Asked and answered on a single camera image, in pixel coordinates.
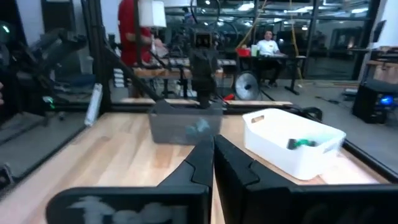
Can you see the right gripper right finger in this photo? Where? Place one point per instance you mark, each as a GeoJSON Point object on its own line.
{"type": "Point", "coordinates": [242, 186]}

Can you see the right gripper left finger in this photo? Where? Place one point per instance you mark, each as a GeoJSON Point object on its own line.
{"type": "Point", "coordinates": [199, 174]}

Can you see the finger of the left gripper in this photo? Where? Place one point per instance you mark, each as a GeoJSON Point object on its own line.
{"type": "Point", "coordinates": [201, 99]}
{"type": "Point", "coordinates": [207, 99]}

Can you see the teal staple remover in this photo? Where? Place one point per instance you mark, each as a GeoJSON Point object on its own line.
{"type": "Point", "coordinates": [199, 127]}

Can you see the small red object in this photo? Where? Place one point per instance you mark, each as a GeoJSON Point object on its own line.
{"type": "Point", "coordinates": [229, 97]}

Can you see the silver round fan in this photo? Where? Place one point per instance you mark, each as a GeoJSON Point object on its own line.
{"type": "Point", "coordinates": [247, 86]}

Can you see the wooden background table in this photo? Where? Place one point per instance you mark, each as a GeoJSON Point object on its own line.
{"type": "Point", "coordinates": [161, 73]}

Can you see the red container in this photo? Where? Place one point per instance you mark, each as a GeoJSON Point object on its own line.
{"type": "Point", "coordinates": [243, 52]}

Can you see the grey translucent plastic bin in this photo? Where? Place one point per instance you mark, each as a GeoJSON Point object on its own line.
{"type": "Point", "coordinates": [168, 127]}

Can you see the pale green cup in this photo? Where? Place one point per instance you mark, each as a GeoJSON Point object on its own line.
{"type": "Point", "coordinates": [254, 50]}

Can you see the white plastic bin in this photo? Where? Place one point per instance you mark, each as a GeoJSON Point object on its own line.
{"type": "Point", "coordinates": [270, 140]}

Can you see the person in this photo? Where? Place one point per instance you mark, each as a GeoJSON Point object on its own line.
{"type": "Point", "coordinates": [127, 25]}
{"type": "Point", "coordinates": [268, 46]}

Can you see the white stacked boxes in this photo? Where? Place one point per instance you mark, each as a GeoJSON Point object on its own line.
{"type": "Point", "coordinates": [118, 77]}

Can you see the black desk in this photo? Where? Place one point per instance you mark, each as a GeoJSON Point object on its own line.
{"type": "Point", "coordinates": [293, 74]}

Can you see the white strip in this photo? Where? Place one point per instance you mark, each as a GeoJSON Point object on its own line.
{"type": "Point", "coordinates": [94, 104]}

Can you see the black box blue light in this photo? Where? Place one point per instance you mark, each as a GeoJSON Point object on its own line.
{"type": "Point", "coordinates": [367, 102]}

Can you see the black background machine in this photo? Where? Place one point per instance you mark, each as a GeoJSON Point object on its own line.
{"type": "Point", "coordinates": [37, 62]}

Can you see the wooden shelf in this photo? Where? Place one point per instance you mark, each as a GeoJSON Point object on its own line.
{"type": "Point", "coordinates": [384, 73]}

